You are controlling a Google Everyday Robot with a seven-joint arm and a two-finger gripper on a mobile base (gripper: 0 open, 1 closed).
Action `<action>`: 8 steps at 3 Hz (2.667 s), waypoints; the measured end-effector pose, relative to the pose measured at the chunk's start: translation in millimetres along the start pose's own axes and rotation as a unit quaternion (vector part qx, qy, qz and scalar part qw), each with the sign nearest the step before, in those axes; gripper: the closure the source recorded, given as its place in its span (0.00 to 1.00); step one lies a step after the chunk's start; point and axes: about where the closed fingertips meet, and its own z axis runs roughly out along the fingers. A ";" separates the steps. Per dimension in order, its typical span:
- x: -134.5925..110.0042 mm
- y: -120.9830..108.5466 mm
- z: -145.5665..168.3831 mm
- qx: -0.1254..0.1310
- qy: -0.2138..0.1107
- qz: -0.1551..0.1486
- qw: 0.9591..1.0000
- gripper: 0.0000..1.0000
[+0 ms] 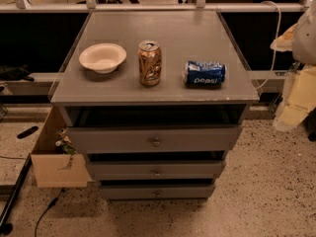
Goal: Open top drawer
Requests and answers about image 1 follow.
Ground grey top drawer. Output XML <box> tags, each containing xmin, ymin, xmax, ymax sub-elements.
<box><xmin>67</xmin><ymin>125</ymin><xmax>242</xmax><ymax>154</ymax></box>

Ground grey drawer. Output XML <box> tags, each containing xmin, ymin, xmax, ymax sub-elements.
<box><xmin>86</xmin><ymin>160</ymin><xmax>226</xmax><ymax>181</ymax></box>
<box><xmin>100</xmin><ymin>185</ymin><xmax>215</xmax><ymax>200</ymax></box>
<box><xmin>67</xmin><ymin>125</ymin><xmax>242</xmax><ymax>154</ymax></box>

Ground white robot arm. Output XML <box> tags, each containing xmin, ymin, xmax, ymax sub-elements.
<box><xmin>271</xmin><ymin>2</ymin><xmax>316</xmax><ymax>65</ymax></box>

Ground grey drawer cabinet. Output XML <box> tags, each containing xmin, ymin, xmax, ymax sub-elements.
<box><xmin>51</xmin><ymin>11</ymin><xmax>259</xmax><ymax>187</ymax></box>

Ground grey middle drawer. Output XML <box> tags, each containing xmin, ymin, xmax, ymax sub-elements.
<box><xmin>86</xmin><ymin>160</ymin><xmax>226</xmax><ymax>181</ymax></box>

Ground grey bottom drawer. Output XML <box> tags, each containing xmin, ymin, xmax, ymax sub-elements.
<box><xmin>100</xmin><ymin>185</ymin><xmax>215</xmax><ymax>200</ymax></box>

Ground blue pepsi can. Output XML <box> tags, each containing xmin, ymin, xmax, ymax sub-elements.
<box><xmin>183</xmin><ymin>60</ymin><xmax>226</xmax><ymax>85</ymax></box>

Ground gold soda can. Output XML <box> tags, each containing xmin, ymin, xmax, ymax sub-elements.
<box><xmin>138</xmin><ymin>40</ymin><xmax>162</xmax><ymax>87</ymax></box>

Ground white bowl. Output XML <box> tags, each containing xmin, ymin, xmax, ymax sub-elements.
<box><xmin>79</xmin><ymin>43</ymin><xmax>126</xmax><ymax>74</ymax></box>

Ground items inside cardboard box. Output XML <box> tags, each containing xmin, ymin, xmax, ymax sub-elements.
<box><xmin>55</xmin><ymin>128</ymin><xmax>76</xmax><ymax>155</ymax></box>

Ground cardboard box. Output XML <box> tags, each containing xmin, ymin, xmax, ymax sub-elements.
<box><xmin>31</xmin><ymin>108</ymin><xmax>90</xmax><ymax>188</ymax></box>

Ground black remote on floor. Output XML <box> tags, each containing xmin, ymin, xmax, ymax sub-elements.
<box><xmin>17</xmin><ymin>125</ymin><xmax>39</xmax><ymax>139</ymax></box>

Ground black object on ledge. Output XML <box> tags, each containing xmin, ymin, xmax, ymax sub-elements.
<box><xmin>0</xmin><ymin>65</ymin><xmax>34</xmax><ymax>82</ymax></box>

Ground black pole on floor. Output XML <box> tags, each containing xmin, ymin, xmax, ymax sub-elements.
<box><xmin>0</xmin><ymin>156</ymin><xmax>32</xmax><ymax>237</ymax></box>

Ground metal rail frame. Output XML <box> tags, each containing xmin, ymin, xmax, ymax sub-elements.
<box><xmin>0</xmin><ymin>0</ymin><xmax>315</xmax><ymax>13</ymax></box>

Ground black floor cable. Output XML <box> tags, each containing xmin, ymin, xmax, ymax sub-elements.
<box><xmin>33</xmin><ymin>188</ymin><xmax>65</xmax><ymax>237</ymax></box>

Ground white cable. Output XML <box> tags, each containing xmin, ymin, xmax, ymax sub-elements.
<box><xmin>252</xmin><ymin>0</ymin><xmax>283</xmax><ymax>91</ymax></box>

